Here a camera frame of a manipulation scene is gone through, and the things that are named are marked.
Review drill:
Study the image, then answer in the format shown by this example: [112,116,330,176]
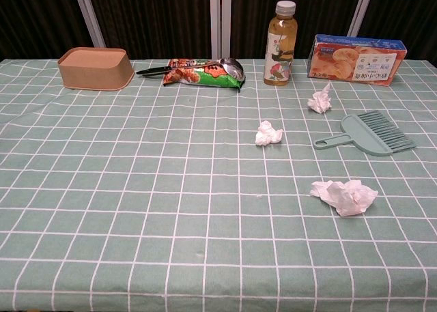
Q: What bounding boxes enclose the tissue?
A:
[255,120,284,147]
[307,82,333,114]

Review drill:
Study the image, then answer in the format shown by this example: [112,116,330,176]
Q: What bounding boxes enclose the green plastic hand brush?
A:
[313,110,417,156]

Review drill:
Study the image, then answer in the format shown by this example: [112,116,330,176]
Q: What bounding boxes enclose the white paper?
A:
[309,179,379,218]

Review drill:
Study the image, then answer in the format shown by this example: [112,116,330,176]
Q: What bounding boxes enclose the orange and green snack bag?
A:
[162,58,246,91]

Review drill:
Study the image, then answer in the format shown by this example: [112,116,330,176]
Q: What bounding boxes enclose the green checkered tablecloth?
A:
[0,57,437,312]

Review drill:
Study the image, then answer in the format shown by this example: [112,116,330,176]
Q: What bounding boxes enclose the yellow tea bottle white cap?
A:
[264,0,298,87]

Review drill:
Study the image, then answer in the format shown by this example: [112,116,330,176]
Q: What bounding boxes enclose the dark corrugated partition panel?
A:
[358,0,437,66]
[87,0,212,61]
[231,0,363,59]
[0,0,96,61]

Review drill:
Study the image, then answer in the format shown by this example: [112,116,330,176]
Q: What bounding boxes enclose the orange plastic container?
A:
[57,47,136,92]

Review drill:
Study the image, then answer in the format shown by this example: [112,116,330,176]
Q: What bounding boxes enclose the orange and blue carton box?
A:
[306,34,408,87]

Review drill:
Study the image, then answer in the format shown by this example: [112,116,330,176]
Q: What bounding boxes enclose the metal spoon with black handle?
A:
[136,57,246,82]

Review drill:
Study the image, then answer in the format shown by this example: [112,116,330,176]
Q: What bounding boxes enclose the white double partition post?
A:
[210,0,233,60]

